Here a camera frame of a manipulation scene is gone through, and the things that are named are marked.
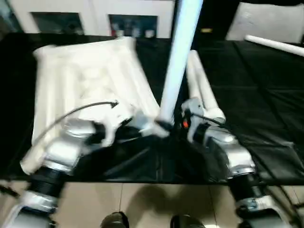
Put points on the white plastic table top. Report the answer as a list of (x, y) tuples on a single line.
[(83, 76)]

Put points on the black cabinet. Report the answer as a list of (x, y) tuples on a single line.
[(213, 14)]

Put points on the black quilted mat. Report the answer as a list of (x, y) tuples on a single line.
[(249, 95)]

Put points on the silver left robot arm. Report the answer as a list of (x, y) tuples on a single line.
[(61, 149)]

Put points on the white plastic table leg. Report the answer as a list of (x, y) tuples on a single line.
[(273, 45), (180, 47), (193, 78), (206, 90)]

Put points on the white sideboard with glass doors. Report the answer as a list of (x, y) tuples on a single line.
[(95, 9)]

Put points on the small gold label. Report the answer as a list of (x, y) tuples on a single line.
[(206, 30)]

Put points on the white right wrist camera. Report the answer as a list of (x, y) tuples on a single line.
[(193, 107)]

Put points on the pale panel with holes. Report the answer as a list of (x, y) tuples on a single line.
[(268, 23)]

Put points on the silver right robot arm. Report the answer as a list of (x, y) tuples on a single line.
[(232, 152)]

